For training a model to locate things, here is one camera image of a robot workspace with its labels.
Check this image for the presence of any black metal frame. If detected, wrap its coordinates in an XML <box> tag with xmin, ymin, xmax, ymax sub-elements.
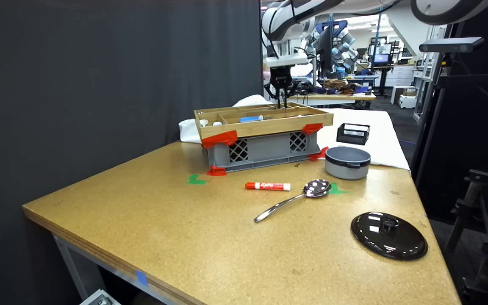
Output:
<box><xmin>444</xmin><ymin>169</ymin><xmax>488</xmax><ymax>305</ymax></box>

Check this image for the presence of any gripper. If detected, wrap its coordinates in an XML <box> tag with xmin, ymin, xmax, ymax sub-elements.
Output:
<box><xmin>264</xmin><ymin>66</ymin><xmax>300</xmax><ymax>109</ymax></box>

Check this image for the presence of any grey metal box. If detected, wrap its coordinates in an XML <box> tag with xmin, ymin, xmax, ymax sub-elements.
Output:
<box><xmin>78</xmin><ymin>288</ymin><xmax>122</xmax><ymax>305</ymax></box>

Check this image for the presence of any black mesh basket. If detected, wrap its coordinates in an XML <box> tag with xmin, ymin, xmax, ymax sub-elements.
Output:
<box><xmin>336</xmin><ymin>122</ymin><xmax>371</xmax><ymax>146</ymax></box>

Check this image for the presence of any grey plastic crate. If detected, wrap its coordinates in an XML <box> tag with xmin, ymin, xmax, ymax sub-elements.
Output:
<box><xmin>205</xmin><ymin>131</ymin><xmax>323</xmax><ymax>172</ymax></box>

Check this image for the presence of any camera on mount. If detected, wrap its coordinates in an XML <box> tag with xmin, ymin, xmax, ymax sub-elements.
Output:
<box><xmin>411</xmin><ymin>37</ymin><xmax>485</xmax><ymax>187</ymax></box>

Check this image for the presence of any grey pot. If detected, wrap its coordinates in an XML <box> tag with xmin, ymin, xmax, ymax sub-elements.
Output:
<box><xmin>324</xmin><ymin>146</ymin><xmax>372</xmax><ymax>181</ymax></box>

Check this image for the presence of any black curtain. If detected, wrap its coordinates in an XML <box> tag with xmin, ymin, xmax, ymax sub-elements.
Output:
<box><xmin>0</xmin><ymin>0</ymin><xmax>264</xmax><ymax>305</ymax></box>

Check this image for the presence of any white cloth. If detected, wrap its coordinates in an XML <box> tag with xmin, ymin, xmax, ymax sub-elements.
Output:
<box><xmin>178</xmin><ymin>94</ymin><xmax>411</xmax><ymax>172</ymax></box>

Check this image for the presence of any wooden table with clutter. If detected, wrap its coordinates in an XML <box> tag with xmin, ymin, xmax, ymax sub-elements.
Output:
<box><xmin>288</xmin><ymin>78</ymin><xmax>377</xmax><ymax>109</ymax></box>

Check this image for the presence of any orange marker with white cap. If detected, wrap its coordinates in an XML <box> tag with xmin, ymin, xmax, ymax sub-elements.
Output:
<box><xmin>244</xmin><ymin>181</ymin><xmax>291</xmax><ymax>192</ymax></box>

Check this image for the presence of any black pot lid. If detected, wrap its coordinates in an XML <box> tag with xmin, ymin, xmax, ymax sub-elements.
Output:
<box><xmin>350</xmin><ymin>211</ymin><xmax>429</xmax><ymax>261</ymax></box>

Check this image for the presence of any large metal spoon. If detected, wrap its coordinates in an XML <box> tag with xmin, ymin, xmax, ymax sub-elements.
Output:
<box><xmin>254</xmin><ymin>178</ymin><xmax>333</xmax><ymax>224</ymax></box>

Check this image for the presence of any grey and blue robot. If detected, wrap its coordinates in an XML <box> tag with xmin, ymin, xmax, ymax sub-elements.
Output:
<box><xmin>306</xmin><ymin>19</ymin><xmax>360</xmax><ymax>81</ymax></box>

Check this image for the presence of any wooden compartment tray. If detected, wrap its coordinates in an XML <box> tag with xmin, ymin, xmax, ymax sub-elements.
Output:
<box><xmin>194</xmin><ymin>102</ymin><xmax>334</xmax><ymax>141</ymax></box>

